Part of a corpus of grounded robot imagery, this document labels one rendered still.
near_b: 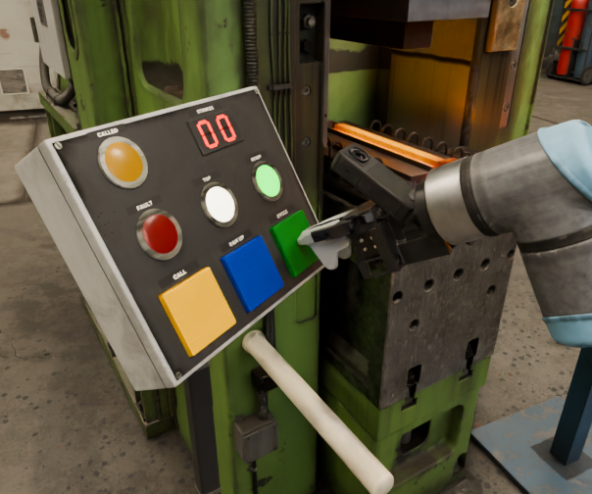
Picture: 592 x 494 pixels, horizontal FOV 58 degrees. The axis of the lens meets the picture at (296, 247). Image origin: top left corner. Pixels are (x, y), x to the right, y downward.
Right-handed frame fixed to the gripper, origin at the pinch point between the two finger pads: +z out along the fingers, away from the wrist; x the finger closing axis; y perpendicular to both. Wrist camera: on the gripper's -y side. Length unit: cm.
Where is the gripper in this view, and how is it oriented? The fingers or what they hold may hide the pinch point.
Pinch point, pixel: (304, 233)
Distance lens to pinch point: 73.3
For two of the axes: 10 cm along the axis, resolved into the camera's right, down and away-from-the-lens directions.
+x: 5.5, -3.8, 7.4
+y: 4.2, 9.0, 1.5
